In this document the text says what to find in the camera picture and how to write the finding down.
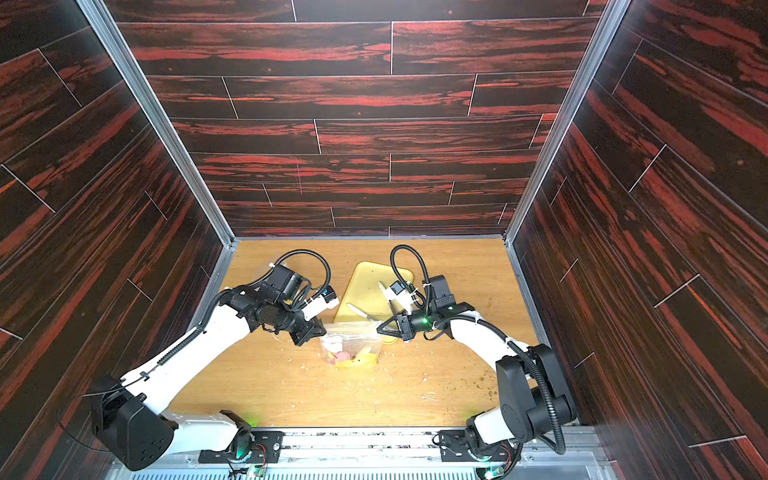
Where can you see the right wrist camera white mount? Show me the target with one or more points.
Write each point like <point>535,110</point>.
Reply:
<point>399,293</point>

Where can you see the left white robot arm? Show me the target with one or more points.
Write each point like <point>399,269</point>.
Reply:
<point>131,416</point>

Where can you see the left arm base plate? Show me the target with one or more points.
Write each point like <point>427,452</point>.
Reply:
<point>257,447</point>

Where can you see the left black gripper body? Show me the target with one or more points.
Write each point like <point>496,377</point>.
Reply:
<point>293,321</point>

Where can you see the front aluminium rail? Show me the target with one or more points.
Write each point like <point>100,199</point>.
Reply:
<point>383,453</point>

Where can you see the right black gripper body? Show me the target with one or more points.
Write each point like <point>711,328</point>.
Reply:
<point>402,324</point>

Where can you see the yellow plastic tray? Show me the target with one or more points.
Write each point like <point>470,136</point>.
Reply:
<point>367,270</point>

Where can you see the metal tongs white tips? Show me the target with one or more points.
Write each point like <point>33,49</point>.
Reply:
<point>368,297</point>

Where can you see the clear resealable bag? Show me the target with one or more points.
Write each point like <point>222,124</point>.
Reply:
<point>348,345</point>

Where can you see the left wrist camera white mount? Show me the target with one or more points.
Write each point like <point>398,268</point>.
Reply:
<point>326,300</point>

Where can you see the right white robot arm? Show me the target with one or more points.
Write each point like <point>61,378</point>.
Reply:
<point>535,401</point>

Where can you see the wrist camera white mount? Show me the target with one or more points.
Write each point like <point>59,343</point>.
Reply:
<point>326,300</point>
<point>399,293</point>

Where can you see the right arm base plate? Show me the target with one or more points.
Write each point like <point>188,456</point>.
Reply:
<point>459,445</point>

